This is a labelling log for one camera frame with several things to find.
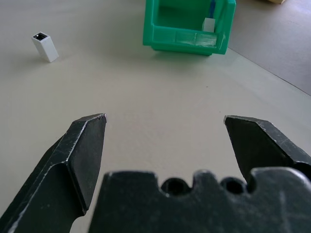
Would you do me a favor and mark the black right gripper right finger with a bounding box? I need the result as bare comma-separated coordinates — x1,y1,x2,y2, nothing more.
223,115,311,182

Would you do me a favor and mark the green plastic storage bin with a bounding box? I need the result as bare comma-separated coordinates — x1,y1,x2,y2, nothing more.
142,0,237,57

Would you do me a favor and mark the white charger block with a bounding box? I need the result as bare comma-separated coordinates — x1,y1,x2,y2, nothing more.
31,32,60,63

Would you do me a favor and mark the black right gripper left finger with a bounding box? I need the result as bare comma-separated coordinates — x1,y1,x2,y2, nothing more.
0,113,108,233

